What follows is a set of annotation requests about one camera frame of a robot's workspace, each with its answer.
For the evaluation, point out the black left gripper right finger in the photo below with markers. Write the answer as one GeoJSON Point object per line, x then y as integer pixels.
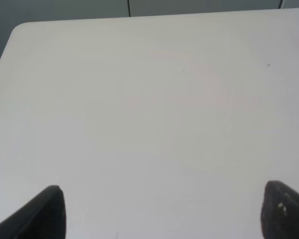
{"type": "Point", "coordinates": [280, 211]}

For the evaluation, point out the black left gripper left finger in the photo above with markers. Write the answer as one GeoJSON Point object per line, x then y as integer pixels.
{"type": "Point", "coordinates": [43, 217]}

